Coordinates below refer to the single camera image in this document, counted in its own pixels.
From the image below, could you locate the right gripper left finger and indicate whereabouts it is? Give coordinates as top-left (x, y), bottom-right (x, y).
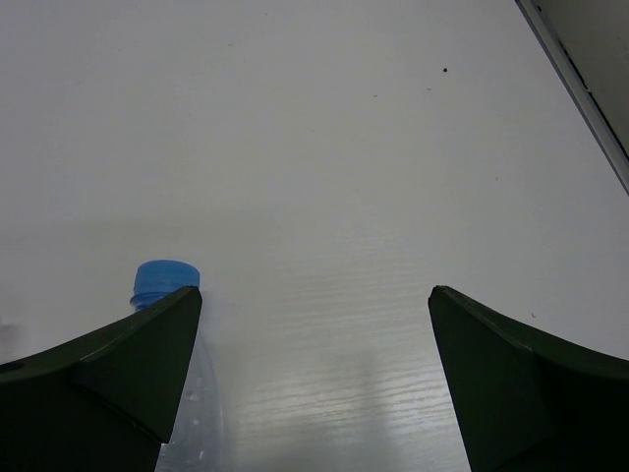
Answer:
top-left (1, 286), bottom-right (202, 471)

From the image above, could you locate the blue label bottle blue cap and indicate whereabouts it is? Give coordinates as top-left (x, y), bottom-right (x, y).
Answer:
top-left (129, 258), bottom-right (232, 472)

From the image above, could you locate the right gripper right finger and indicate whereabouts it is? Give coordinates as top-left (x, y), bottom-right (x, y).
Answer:
top-left (429, 286), bottom-right (628, 471)

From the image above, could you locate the right aluminium frame rail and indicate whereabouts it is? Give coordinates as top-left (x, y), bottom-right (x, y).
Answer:
top-left (515, 0), bottom-right (628, 193)

